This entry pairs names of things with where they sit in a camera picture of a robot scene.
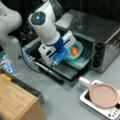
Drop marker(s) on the pink frying pan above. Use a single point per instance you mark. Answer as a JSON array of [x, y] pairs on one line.
[[102, 95]]

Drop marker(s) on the toaster oven glass door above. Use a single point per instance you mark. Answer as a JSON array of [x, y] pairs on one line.
[[68, 70]]

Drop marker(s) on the wooden shelf cabinet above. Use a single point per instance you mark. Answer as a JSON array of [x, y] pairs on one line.
[[18, 104]]

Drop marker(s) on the silver toaster oven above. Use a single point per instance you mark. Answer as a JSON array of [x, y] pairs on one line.
[[101, 34]]

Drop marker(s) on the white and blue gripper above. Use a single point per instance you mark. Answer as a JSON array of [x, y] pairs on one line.
[[54, 54]]

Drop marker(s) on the blue plastic bottle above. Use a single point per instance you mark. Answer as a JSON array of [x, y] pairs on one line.
[[7, 67]]

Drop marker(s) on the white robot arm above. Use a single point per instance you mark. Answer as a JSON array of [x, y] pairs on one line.
[[42, 20]]

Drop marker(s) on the teal bowl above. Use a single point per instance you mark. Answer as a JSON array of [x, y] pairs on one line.
[[69, 56]]

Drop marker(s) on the orange toy carrot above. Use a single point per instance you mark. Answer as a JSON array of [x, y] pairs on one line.
[[74, 51]]

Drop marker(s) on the white induction cooker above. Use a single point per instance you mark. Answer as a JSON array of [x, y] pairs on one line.
[[111, 114]]

